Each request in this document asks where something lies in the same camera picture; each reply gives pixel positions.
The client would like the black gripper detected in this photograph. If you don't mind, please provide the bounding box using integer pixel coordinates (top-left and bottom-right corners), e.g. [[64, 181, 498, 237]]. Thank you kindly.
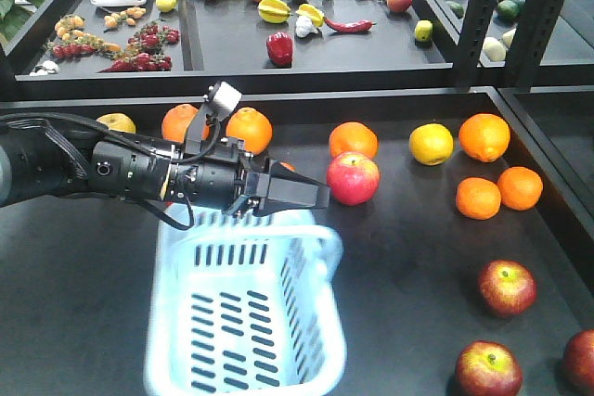
[[166, 137, 330, 217]]

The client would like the light blue plastic basket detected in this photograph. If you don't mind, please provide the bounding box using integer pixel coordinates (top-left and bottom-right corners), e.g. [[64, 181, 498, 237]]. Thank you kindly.
[[144, 208, 346, 395]]

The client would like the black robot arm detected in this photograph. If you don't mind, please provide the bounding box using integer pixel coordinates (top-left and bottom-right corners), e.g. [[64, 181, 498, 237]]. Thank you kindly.
[[1, 112, 330, 231]]

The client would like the pink red apple centre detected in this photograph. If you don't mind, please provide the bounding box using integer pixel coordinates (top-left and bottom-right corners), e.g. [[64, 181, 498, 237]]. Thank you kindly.
[[326, 152, 381, 206]]

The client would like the orange behind pink apple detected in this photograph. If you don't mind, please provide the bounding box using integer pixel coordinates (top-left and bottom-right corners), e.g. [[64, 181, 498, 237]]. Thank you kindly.
[[329, 121, 379, 159]]

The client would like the red bell pepper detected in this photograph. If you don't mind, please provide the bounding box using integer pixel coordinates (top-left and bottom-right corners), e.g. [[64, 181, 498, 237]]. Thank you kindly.
[[265, 32, 293, 67]]

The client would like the yellow orange fruit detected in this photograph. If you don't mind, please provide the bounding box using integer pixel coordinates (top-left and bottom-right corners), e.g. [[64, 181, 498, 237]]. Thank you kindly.
[[408, 123, 454, 166]]

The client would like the white garlic bulb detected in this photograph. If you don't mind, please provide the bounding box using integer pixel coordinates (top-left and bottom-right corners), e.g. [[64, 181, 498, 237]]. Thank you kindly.
[[294, 16, 318, 39]]

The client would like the red chili pepper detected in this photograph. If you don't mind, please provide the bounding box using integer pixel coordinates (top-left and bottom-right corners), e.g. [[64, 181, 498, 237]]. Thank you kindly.
[[324, 17, 375, 34]]

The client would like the black wood produce stand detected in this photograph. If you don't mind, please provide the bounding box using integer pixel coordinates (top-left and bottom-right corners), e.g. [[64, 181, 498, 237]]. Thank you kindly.
[[0, 0, 594, 396]]

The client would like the small orange left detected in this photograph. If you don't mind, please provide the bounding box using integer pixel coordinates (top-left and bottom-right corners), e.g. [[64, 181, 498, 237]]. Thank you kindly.
[[456, 177, 501, 220]]

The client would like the small orange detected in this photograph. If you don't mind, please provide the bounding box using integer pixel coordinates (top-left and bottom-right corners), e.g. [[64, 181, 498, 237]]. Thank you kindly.
[[456, 177, 501, 220], [497, 166, 544, 211]]

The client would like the large orange right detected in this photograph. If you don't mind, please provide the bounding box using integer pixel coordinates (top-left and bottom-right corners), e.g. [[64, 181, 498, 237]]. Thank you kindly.
[[458, 113, 510, 162]]

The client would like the small orange right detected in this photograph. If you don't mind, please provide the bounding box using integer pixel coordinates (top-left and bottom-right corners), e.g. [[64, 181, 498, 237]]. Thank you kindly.
[[497, 166, 544, 211]]

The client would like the red apple middle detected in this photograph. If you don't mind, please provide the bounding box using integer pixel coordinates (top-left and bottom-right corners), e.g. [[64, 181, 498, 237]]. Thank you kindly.
[[477, 260, 537, 318]]

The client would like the red apple front left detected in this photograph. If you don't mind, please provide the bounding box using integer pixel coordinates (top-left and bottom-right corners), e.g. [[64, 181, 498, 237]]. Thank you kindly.
[[455, 340, 523, 395]]

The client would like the red apple front right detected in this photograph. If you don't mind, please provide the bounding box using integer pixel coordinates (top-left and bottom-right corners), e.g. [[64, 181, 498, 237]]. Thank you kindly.
[[562, 329, 593, 395]]

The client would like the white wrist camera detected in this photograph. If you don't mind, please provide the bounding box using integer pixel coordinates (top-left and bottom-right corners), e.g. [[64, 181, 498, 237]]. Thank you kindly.
[[184, 81, 242, 156]]

